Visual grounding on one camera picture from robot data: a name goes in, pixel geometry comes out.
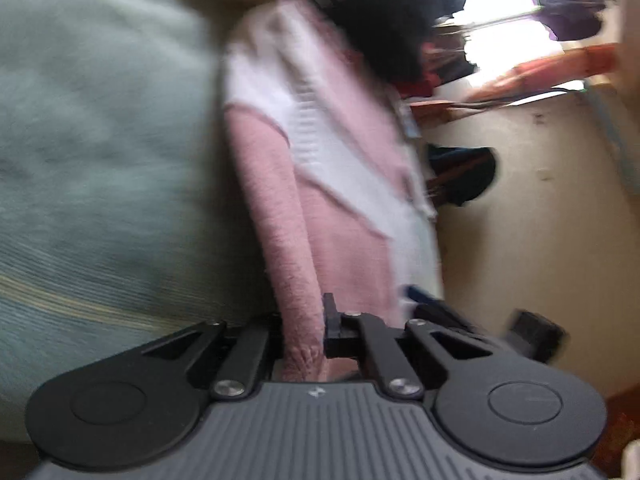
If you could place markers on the pink and white sweater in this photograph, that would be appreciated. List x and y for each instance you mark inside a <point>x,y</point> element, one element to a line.
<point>325,185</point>

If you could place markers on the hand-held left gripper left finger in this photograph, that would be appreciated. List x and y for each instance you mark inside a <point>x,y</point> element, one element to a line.
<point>257,347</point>

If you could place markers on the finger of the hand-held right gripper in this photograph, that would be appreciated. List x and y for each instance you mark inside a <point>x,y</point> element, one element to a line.
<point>416,292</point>

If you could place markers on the dark clothing on chair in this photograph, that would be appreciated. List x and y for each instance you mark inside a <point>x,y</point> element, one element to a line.
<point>462,175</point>

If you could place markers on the thick paperback book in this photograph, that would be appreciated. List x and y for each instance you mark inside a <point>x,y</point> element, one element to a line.
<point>410,120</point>

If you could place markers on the orange patterned curtain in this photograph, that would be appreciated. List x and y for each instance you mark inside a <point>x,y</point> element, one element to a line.
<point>545,72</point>

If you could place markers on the black backpack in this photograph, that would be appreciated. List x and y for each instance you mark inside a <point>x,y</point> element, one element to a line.
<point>390,15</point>

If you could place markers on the green plaid blanket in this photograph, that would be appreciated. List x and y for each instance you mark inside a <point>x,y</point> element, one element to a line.
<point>110,160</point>

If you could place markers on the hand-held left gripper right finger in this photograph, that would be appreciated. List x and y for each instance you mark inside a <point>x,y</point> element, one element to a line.
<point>331,322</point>

